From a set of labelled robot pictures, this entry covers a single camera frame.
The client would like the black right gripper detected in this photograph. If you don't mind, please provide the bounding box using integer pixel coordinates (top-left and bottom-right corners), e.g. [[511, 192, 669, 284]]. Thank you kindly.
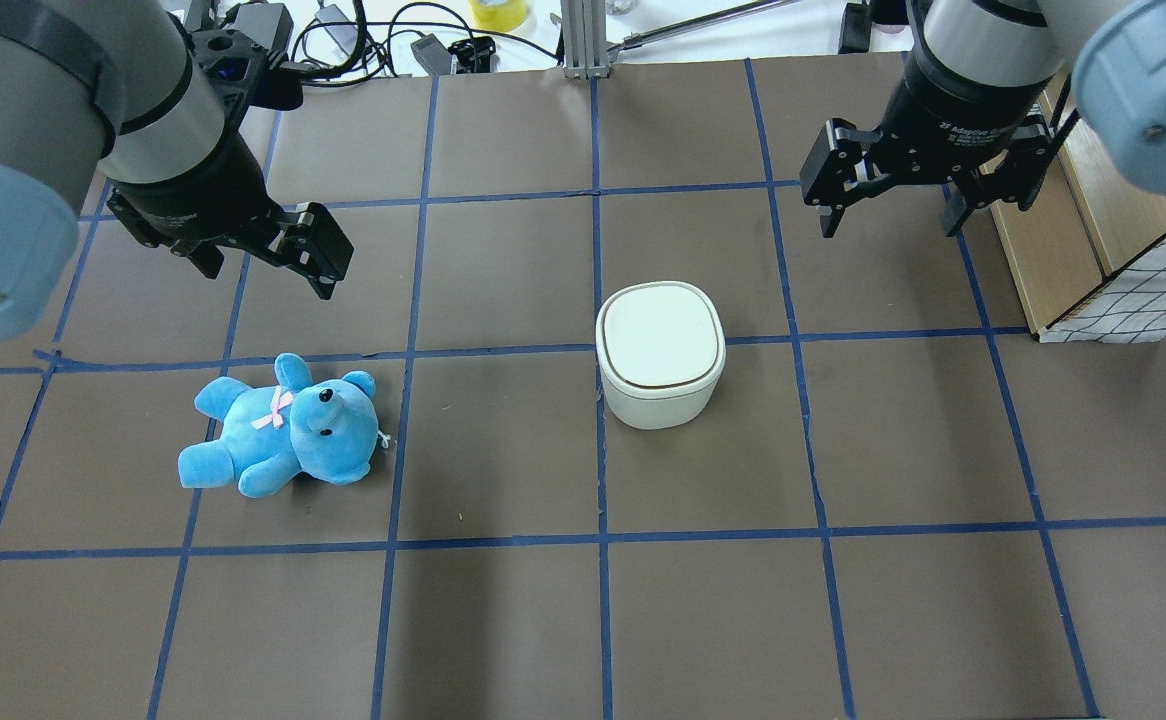
[[801, 85, 1053, 240]]

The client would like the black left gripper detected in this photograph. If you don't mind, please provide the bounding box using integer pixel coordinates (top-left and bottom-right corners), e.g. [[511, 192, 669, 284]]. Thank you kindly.
[[106, 176, 354, 301]]

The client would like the white trash can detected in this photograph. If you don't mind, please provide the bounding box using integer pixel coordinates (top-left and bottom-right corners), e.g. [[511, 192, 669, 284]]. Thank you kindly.
[[595, 281, 728, 429]]

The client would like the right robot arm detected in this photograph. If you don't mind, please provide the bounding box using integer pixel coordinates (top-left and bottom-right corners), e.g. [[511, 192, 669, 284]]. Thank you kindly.
[[799, 1, 1166, 238]]

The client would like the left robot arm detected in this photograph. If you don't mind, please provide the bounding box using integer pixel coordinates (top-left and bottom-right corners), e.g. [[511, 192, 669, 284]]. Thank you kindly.
[[0, 1, 354, 342]]

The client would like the blue teddy bear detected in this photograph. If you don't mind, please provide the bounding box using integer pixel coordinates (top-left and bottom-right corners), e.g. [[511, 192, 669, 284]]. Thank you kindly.
[[177, 354, 392, 498]]

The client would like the black power adapter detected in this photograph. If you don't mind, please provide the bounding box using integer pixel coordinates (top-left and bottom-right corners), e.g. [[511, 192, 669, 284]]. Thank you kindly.
[[410, 35, 458, 76]]

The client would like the yellow tape roll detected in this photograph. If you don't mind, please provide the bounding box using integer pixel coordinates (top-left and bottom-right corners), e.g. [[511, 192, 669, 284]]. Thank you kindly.
[[469, 0, 529, 33]]

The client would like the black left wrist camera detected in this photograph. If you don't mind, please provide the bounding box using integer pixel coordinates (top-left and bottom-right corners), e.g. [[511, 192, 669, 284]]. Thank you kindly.
[[184, 1, 303, 127]]

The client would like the wooden wire mesh shelf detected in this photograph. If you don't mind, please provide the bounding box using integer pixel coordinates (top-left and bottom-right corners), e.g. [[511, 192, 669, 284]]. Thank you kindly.
[[991, 120, 1166, 345]]

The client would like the aluminium frame post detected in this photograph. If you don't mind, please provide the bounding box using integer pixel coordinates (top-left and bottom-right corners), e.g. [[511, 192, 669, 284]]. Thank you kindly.
[[560, 0, 612, 79]]

